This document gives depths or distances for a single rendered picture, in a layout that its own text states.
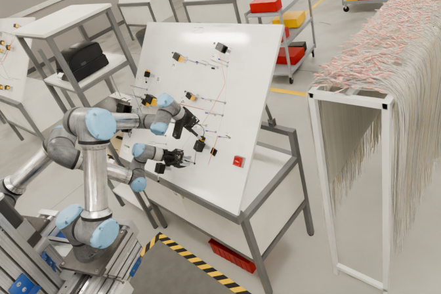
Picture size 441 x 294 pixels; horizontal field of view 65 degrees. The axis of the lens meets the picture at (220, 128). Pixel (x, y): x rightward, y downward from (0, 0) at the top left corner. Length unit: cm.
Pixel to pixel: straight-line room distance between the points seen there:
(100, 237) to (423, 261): 206
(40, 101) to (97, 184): 359
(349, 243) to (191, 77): 163
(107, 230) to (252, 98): 97
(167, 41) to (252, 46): 73
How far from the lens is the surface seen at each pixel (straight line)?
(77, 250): 163
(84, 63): 260
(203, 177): 204
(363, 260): 271
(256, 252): 219
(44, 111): 496
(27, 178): 195
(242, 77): 192
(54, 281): 176
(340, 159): 211
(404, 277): 266
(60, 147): 171
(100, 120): 133
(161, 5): 774
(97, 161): 137
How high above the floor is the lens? 226
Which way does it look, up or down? 33 degrees down
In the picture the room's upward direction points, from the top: 18 degrees counter-clockwise
